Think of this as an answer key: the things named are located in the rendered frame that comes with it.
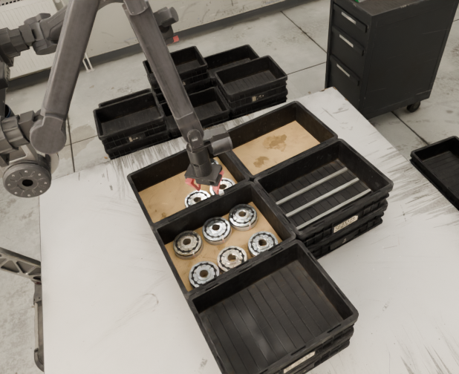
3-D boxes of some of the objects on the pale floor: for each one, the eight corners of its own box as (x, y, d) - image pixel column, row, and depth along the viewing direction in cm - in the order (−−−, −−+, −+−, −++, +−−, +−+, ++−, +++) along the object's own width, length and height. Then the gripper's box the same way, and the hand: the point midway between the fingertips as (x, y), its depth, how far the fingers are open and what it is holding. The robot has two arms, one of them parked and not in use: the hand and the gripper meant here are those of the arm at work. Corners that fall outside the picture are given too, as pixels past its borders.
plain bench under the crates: (144, 621, 138) (52, 675, 86) (93, 258, 242) (38, 184, 190) (521, 430, 160) (630, 381, 108) (325, 174, 264) (333, 86, 212)
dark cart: (353, 137, 284) (371, 15, 217) (323, 104, 313) (330, -12, 246) (425, 112, 292) (463, -13, 225) (388, 81, 321) (413, -36, 254)
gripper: (177, 163, 113) (189, 197, 125) (212, 168, 110) (221, 202, 122) (186, 147, 117) (197, 181, 129) (220, 151, 114) (227, 185, 126)
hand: (208, 189), depth 125 cm, fingers open, 6 cm apart
